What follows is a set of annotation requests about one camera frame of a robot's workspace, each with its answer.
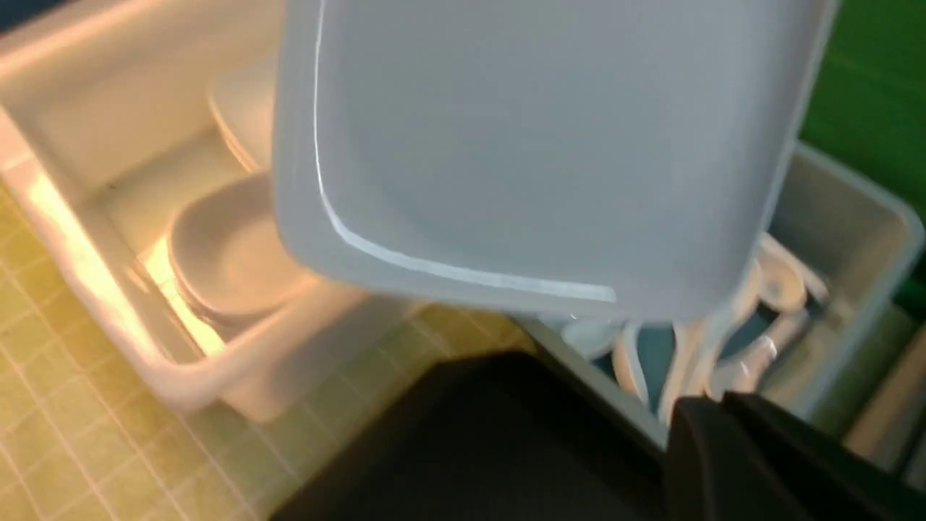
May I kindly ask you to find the large white plastic tub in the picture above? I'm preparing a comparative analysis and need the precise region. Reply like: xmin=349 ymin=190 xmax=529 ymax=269
xmin=2 ymin=1 xmax=419 ymax=423

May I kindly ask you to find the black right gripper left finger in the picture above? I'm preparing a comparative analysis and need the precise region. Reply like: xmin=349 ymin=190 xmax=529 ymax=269
xmin=664 ymin=397 xmax=811 ymax=520

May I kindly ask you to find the large white square plate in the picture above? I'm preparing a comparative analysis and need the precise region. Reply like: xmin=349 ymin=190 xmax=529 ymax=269
xmin=273 ymin=1 xmax=840 ymax=323

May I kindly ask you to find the white soup spoon in bin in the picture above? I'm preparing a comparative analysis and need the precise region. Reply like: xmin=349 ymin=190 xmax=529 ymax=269
xmin=611 ymin=322 xmax=650 ymax=407
xmin=757 ymin=233 xmax=830 ymax=314
xmin=658 ymin=287 xmax=760 ymax=425
xmin=704 ymin=310 xmax=811 ymax=400

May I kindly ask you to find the stack of white bowls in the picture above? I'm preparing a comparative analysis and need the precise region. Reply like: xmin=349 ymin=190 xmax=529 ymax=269
xmin=166 ymin=174 xmax=318 ymax=339

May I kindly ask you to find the stack of white plates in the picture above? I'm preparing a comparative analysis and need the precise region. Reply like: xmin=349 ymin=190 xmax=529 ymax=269
xmin=206 ymin=55 xmax=277 ymax=174

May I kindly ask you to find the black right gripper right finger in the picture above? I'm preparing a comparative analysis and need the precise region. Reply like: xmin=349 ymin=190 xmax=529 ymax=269
xmin=723 ymin=392 xmax=925 ymax=520

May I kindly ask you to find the black plastic serving tray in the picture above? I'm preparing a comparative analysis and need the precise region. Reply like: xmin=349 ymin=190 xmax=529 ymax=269
xmin=271 ymin=352 xmax=668 ymax=520

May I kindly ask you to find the brown plastic bin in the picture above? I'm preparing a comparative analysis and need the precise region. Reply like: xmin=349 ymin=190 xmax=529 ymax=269
xmin=844 ymin=335 xmax=925 ymax=473

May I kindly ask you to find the teal plastic bin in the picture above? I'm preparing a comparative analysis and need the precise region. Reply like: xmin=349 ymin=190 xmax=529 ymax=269
xmin=517 ymin=141 xmax=926 ymax=453

